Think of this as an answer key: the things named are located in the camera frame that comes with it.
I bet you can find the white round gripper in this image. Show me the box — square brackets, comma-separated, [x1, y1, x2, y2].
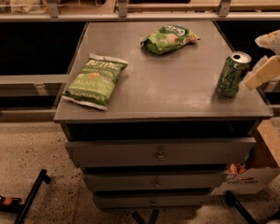
[245, 29, 280, 90]

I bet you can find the green soda can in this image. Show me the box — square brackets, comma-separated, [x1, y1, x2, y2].
[217, 51, 251, 97]

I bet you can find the green rice chip bag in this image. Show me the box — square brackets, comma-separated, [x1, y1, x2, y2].
[141, 24, 200, 55]

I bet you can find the green jalapeno potato chip bag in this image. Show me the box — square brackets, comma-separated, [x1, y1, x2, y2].
[63, 53, 128, 110]

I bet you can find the top grey drawer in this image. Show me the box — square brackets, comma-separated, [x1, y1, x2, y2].
[65, 137, 256, 167]

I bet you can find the grey drawer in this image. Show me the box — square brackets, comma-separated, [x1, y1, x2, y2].
[65, 137, 256, 167]
[83, 172, 225, 192]
[93, 194, 213, 209]

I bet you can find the open cardboard box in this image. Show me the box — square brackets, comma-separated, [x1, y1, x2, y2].
[212, 120, 280, 195]

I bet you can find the grey drawer cabinet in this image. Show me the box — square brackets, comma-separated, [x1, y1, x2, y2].
[55, 21, 271, 197]

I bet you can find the black stand leg right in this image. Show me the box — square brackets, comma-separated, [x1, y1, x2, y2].
[225, 190, 258, 224]

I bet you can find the black stand leg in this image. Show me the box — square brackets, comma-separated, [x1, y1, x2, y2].
[13, 169, 50, 224]
[225, 190, 258, 224]

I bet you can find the middle grey drawer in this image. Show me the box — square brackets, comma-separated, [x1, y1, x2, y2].
[83, 172, 225, 192]

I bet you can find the bottom grey drawer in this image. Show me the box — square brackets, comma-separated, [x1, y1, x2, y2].
[93, 194, 213, 209]

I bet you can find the black stand leg left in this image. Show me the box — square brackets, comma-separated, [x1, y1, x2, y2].
[13, 169, 50, 224]

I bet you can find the black orange clamp tool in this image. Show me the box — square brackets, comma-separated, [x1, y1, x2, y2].
[0, 194, 23, 213]

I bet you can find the metal shelf rail frame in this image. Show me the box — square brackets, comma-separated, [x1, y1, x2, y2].
[0, 0, 280, 22]

